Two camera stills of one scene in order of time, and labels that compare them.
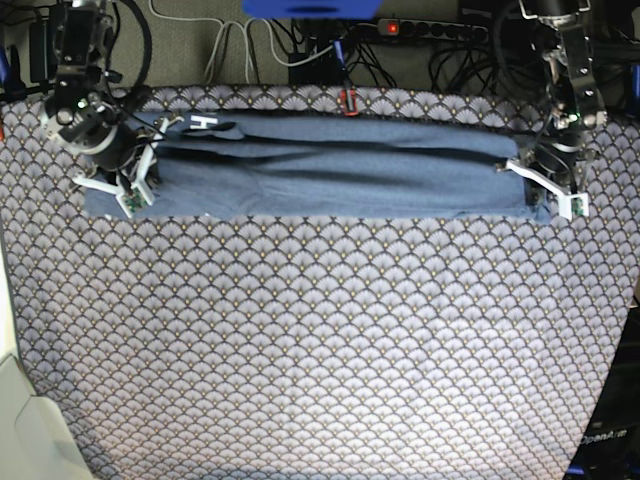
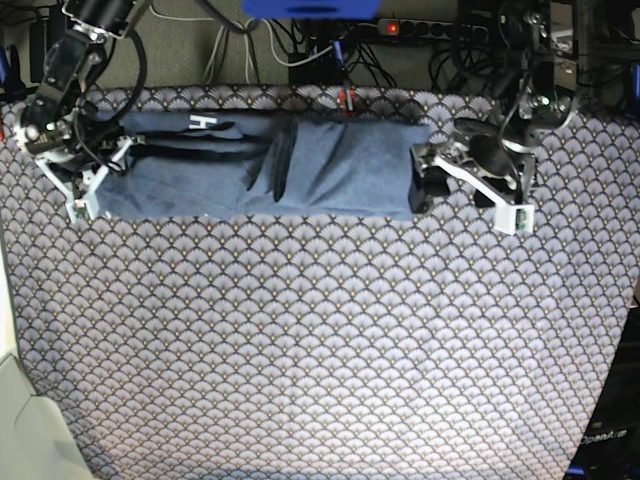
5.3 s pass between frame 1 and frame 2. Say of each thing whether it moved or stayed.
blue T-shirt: moved
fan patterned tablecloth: stayed
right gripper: moved
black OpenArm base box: stayed
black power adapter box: stayed
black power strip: stayed
